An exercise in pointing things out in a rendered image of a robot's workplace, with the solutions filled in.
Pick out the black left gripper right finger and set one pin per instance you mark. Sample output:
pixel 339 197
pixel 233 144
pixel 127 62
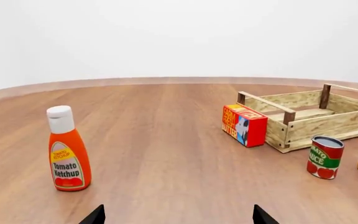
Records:
pixel 261 217

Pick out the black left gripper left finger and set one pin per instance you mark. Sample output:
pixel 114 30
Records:
pixel 96 217

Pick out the orange tomato ketchup bottle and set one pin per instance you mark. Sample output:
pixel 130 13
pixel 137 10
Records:
pixel 68 151

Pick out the red tomato sauce can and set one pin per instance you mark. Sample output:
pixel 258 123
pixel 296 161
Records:
pixel 324 158

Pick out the wooden slatted tray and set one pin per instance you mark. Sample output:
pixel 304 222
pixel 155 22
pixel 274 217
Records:
pixel 315 119

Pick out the red butter box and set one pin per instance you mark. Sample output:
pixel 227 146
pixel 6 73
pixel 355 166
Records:
pixel 244 126

